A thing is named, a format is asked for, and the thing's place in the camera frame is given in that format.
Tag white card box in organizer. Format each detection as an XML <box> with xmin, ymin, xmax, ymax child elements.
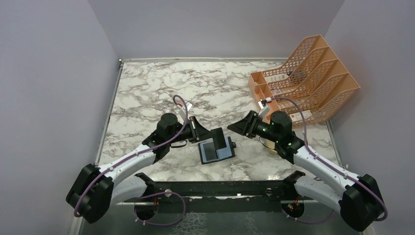
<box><xmin>289</xmin><ymin>110</ymin><xmax>313</xmax><ymax>123</ymax></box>

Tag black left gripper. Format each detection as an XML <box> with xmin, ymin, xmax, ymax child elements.
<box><xmin>167</xmin><ymin>116</ymin><xmax>215</xmax><ymax>144</ymax></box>

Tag orange mesh file organizer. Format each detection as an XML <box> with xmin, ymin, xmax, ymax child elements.
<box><xmin>248</xmin><ymin>35</ymin><xmax>360</xmax><ymax>124</ymax></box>

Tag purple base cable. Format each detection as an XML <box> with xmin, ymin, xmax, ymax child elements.
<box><xmin>281</xmin><ymin>207</ymin><xmax>336</xmax><ymax>225</ymax></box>
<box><xmin>133</xmin><ymin>192</ymin><xmax>187</xmax><ymax>227</ymax></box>

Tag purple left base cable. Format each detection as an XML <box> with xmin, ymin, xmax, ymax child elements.
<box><xmin>133</xmin><ymin>192</ymin><xmax>187</xmax><ymax>227</ymax></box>

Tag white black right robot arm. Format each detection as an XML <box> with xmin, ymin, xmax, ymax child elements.
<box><xmin>227</xmin><ymin>111</ymin><xmax>388</xmax><ymax>232</ymax></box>

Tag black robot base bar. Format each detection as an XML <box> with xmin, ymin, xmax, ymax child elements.
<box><xmin>127</xmin><ymin>180</ymin><xmax>299</xmax><ymax>213</ymax></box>

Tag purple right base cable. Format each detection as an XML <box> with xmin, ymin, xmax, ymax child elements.
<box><xmin>281</xmin><ymin>207</ymin><xmax>336</xmax><ymax>225</ymax></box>

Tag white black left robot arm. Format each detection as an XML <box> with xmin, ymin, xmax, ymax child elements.
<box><xmin>66</xmin><ymin>113</ymin><xmax>235</xmax><ymax>223</ymax></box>

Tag black leather card holder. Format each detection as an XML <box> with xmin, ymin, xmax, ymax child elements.
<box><xmin>198</xmin><ymin>137</ymin><xmax>236</xmax><ymax>165</ymax></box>

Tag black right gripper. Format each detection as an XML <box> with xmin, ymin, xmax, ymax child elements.
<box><xmin>228</xmin><ymin>110</ymin><xmax>280</xmax><ymax>143</ymax></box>

